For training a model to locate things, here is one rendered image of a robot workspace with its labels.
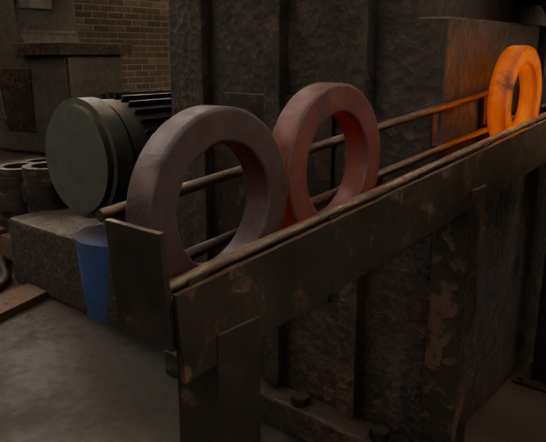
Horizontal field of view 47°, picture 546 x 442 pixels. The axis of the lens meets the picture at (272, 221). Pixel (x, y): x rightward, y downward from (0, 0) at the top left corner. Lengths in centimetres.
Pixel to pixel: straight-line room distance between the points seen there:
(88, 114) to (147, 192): 146
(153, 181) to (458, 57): 75
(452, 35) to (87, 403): 115
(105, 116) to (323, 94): 133
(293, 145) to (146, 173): 18
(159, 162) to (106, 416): 110
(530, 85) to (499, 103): 15
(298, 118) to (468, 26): 59
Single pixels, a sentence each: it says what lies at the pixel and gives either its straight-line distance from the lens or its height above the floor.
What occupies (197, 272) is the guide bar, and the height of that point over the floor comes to 63.
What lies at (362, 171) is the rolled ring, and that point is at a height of 67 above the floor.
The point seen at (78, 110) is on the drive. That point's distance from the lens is 202.
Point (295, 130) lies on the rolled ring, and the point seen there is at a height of 74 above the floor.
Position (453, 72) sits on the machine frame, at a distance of 116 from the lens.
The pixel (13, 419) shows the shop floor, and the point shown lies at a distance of 163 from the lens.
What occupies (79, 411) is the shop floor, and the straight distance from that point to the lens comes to 161.
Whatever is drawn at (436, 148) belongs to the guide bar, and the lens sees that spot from 105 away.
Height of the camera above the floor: 81
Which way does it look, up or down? 15 degrees down
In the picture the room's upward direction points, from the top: straight up
